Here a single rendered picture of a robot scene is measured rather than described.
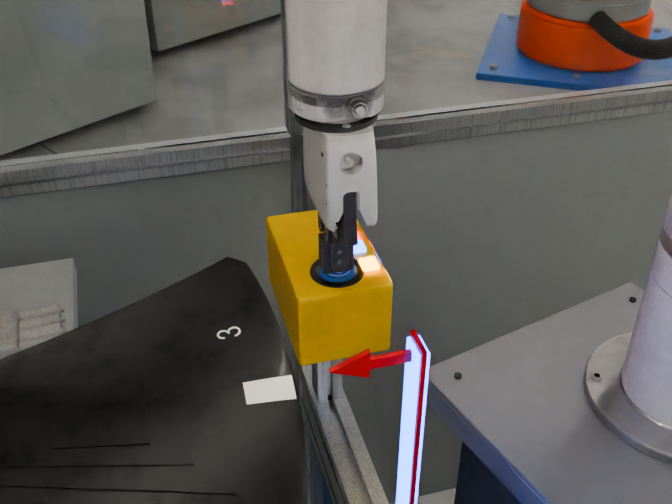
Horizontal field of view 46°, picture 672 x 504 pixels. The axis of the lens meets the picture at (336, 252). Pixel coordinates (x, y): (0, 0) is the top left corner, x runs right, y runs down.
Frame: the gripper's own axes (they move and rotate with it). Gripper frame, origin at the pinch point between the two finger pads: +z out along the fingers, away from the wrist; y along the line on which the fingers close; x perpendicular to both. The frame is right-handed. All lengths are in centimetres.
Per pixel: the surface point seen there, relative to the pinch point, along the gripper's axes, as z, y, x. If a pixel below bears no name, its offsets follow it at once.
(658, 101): 12, 46, -71
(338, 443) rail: 23.6, -3.9, 0.8
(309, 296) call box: 2.5, -3.2, 3.6
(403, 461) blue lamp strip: 2.4, -25.1, 1.7
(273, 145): 10.7, 45.0, -2.7
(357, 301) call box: 3.9, -3.5, -1.2
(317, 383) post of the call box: 20.6, 3.1, 1.4
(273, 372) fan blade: -9.5, -25.3, 11.3
